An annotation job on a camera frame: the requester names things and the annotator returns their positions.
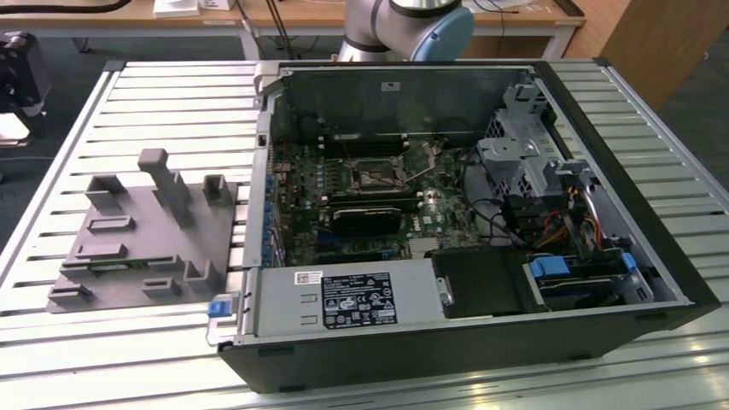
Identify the CPU socket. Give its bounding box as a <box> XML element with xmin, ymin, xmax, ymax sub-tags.
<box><xmin>349</xmin><ymin>157</ymin><xmax>408</xmax><ymax>191</ymax></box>

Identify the black expansion slot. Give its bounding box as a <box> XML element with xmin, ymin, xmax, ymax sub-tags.
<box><xmin>325</xmin><ymin>193</ymin><xmax>418</xmax><ymax>211</ymax></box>

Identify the white box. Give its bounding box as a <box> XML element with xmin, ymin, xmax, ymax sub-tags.
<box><xmin>151</xmin><ymin>0</ymin><xmax>201</xmax><ymax>19</ymax></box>

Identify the grey parts rack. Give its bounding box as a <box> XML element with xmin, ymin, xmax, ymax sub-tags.
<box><xmin>42</xmin><ymin>148</ymin><xmax>245</xmax><ymax>316</ymax></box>

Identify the green RAM stick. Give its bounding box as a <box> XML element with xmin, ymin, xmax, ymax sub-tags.
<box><xmin>83</xmin><ymin>257</ymin><xmax>178</xmax><ymax>273</ymax></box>

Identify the grey power supply unit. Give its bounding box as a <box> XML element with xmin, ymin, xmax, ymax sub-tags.
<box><xmin>251</xmin><ymin>259</ymin><xmax>446</xmax><ymax>339</ymax></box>

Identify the green motherboard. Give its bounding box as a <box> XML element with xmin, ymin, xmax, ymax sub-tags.
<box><xmin>265</xmin><ymin>135</ymin><xmax>496</xmax><ymax>267</ymax></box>

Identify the silver chipset heat sink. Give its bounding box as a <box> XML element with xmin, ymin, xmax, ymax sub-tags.
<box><xmin>404</xmin><ymin>237</ymin><xmax>443</xmax><ymax>261</ymax></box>

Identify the silver metal drive cage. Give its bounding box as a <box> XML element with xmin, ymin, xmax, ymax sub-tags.
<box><xmin>474</xmin><ymin>82</ymin><xmax>588</xmax><ymax>198</ymax></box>

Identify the black open PC case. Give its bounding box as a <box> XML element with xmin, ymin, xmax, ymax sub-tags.
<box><xmin>215</xmin><ymin>58</ymin><xmax>722</xmax><ymax>395</ymax></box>

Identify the black plastic air shroud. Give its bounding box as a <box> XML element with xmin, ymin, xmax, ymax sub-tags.
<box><xmin>427</xmin><ymin>246</ymin><xmax>543</xmax><ymax>320</ymax></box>

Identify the hard disk in blue carrier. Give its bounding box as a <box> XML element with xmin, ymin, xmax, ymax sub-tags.
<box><xmin>520</xmin><ymin>251</ymin><xmax>628</xmax><ymax>312</ymax></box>

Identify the wooden cabinet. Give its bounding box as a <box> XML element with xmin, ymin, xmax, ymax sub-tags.
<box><xmin>591</xmin><ymin>0</ymin><xmax>729</xmax><ymax>113</ymax></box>

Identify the black corrugated hose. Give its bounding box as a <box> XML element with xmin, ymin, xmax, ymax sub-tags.
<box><xmin>0</xmin><ymin>0</ymin><xmax>133</xmax><ymax>16</ymax></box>

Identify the grey case handle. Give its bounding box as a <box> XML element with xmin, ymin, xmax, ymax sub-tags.
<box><xmin>251</xmin><ymin>61</ymin><xmax>286</xmax><ymax>97</ymax></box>

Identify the locking lever wire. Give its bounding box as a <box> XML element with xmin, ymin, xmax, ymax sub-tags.
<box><xmin>403</xmin><ymin>163</ymin><xmax>434</xmax><ymax>183</ymax></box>

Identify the socket cover metal frame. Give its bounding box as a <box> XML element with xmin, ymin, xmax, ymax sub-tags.
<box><xmin>419</xmin><ymin>142</ymin><xmax>442</xmax><ymax>173</ymax></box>

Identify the black wire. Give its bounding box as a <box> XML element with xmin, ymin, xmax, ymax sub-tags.
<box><xmin>462</xmin><ymin>198</ymin><xmax>527</xmax><ymax>248</ymax></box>

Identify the coloured wire bundle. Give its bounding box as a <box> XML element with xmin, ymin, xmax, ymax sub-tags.
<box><xmin>536</xmin><ymin>183</ymin><xmax>606</xmax><ymax>249</ymax></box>

